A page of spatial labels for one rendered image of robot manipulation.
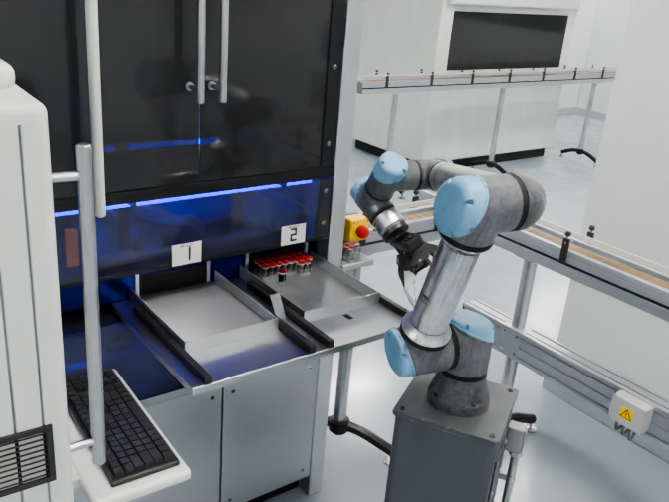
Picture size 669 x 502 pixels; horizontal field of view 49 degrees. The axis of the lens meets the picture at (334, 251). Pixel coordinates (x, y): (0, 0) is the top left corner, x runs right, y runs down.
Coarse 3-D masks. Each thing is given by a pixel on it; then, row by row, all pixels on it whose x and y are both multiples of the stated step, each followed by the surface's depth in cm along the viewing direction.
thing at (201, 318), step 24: (192, 288) 206; (216, 288) 207; (168, 312) 191; (192, 312) 192; (216, 312) 193; (240, 312) 194; (264, 312) 190; (192, 336) 180; (216, 336) 176; (240, 336) 180
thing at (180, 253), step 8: (176, 248) 191; (184, 248) 192; (192, 248) 194; (200, 248) 195; (176, 256) 192; (184, 256) 193; (192, 256) 194; (200, 256) 196; (176, 264) 192; (184, 264) 194
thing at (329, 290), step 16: (320, 256) 226; (240, 272) 215; (320, 272) 223; (336, 272) 220; (272, 288) 202; (288, 288) 211; (304, 288) 212; (320, 288) 212; (336, 288) 213; (352, 288) 214; (368, 288) 209; (288, 304) 196; (304, 304) 202; (320, 304) 203; (336, 304) 197; (352, 304) 200; (368, 304) 204
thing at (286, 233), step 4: (296, 224) 212; (300, 224) 213; (304, 224) 214; (284, 228) 210; (288, 228) 211; (300, 228) 214; (304, 228) 214; (284, 232) 210; (288, 232) 211; (292, 232) 212; (300, 232) 214; (304, 232) 215; (284, 236) 211; (288, 236) 212; (292, 236) 213; (296, 236) 214; (300, 236) 215; (304, 236) 216; (284, 240) 212; (288, 240) 212; (296, 240) 214; (300, 240) 215; (304, 240) 216; (284, 244) 212; (288, 244) 213
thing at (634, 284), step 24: (432, 192) 295; (504, 240) 265; (528, 240) 257; (552, 240) 253; (576, 240) 243; (552, 264) 250; (576, 264) 242; (600, 264) 234; (624, 264) 230; (648, 264) 231; (600, 288) 236; (624, 288) 229; (648, 288) 222; (648, 312) 224
